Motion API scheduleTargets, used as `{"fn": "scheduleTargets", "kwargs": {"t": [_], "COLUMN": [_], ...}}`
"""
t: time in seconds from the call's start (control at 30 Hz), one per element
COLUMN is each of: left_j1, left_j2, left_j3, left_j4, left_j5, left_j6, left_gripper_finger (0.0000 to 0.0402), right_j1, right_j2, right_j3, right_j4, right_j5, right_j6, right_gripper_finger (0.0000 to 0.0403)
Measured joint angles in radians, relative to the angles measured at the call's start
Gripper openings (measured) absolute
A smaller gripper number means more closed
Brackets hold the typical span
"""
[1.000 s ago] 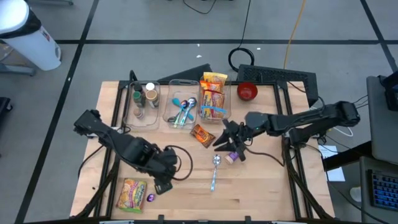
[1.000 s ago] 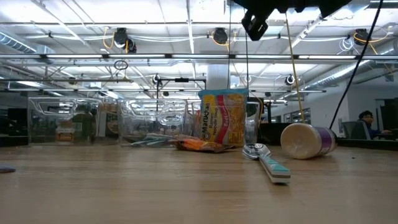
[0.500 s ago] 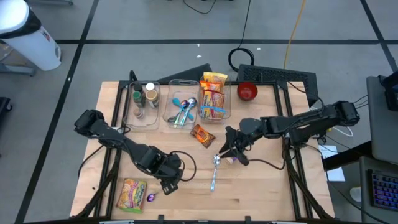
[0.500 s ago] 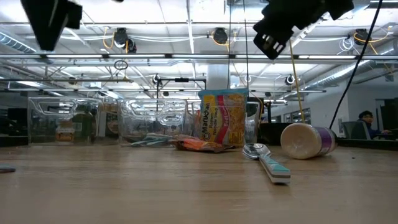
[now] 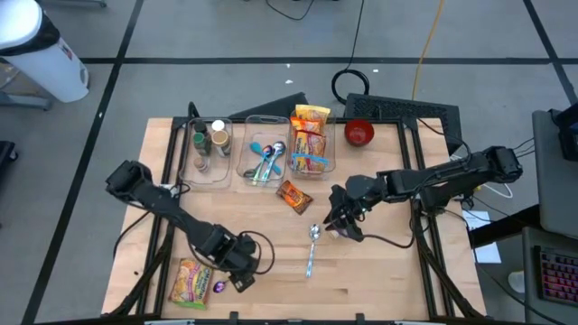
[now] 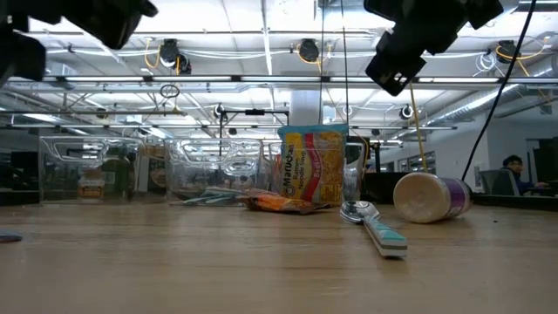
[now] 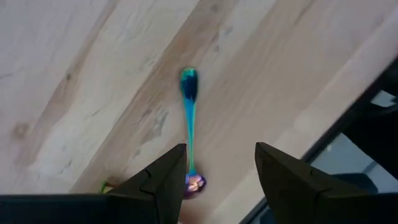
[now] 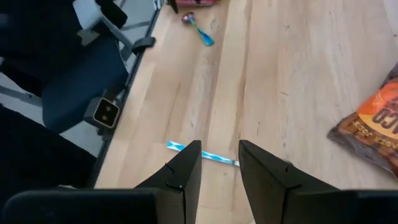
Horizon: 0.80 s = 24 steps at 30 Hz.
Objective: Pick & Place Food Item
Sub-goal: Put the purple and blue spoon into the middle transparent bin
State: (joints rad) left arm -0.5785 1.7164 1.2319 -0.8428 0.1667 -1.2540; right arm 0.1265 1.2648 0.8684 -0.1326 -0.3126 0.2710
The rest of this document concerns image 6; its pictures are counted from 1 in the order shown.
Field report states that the purple label spice jar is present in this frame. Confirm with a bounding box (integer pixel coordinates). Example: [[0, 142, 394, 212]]
[[392, 172, 474, 224]]

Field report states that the clear plastic bin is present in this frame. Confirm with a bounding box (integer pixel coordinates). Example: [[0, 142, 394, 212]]
[[164, 138, 268, 202], [268, 140, 365, 206], [38, 134, 146, 204]]

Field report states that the person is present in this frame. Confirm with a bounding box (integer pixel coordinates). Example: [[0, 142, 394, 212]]
[[500, 154, 551, 196]]

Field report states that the grey chair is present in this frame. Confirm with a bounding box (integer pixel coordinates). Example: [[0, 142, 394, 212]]
[[478, 168, 521, 197]]

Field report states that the dark background cabinet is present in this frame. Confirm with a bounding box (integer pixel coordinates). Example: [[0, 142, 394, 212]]
[[526, 138, 558, 184]]

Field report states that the orange snack packet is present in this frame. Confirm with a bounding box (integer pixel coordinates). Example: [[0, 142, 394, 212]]
[[238, 188, 332, 215]]

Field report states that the silver spoon striped handle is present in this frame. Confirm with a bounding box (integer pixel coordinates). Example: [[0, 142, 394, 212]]
[[339, 200, 409, 259], [182, 186, 249, 205]]

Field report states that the green spice jar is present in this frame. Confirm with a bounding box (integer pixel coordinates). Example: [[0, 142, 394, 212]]
[[102, 147, 137, 201]]

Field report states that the blue ramen packet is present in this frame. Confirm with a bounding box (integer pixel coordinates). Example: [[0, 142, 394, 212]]
[[277, 124, 350, 208]]

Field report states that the black background monitor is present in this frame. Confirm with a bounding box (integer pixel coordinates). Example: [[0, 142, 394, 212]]
[[8, 150, 40, 193]]

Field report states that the white pillar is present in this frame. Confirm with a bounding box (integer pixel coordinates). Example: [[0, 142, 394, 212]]
[[289, 89, 324, 128]]

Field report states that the slanted black cable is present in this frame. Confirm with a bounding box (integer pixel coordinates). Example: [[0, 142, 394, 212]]
[[460, 0, 536, 181]]

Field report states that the silver ceiling duct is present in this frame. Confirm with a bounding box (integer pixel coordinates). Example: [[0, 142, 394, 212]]
[[43, 60, 78, 92], [429, 56, 558, 128]]

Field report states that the brown spice jar black lid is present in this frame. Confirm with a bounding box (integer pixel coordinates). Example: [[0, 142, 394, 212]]
[[78, 167, 105, 201]]

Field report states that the yellow cable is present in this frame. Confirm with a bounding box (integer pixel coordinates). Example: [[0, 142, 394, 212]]
[[407, 80, 428, 174]]

